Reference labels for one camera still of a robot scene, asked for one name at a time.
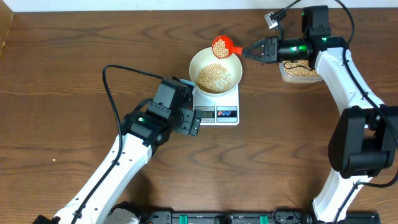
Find white digital kitchen scale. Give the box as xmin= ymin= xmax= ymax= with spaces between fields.
xmin=193 ymin=86 xmax=239 ymax=126

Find red plastic measuring scoop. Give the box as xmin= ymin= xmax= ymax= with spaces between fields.
xmin=211 ymin=35 xmax=243 ymax=59

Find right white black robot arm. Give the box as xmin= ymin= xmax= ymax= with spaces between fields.
xmin=241 ymin=6 xmax=397 ymax=223

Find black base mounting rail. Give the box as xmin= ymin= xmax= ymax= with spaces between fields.
xmin=136 ymin=208 xmax=382 ymax=224

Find soybeans in bowl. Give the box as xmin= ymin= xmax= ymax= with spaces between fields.
xmin=196 ymin=63 xmax=232 ymax=94

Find left gripper grey camera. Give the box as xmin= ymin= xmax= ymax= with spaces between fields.
xmin=147 ymin=78 xmax=193 ymax=119

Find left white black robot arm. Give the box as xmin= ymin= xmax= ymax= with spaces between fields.
xmin=34 ymin=104 xmax=203 ymax=224

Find white round bowl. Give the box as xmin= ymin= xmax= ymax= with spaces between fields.
xmin=189 ymin=47 xmax=243 ymax=92

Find clear plastic bean container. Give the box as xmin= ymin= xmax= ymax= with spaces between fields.
xmin=279 ymin=61 xmax=323 ymax=84

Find soybeans in container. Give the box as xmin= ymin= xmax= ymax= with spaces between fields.
xmin=282 ymin=60 xmax=318 ymax=77

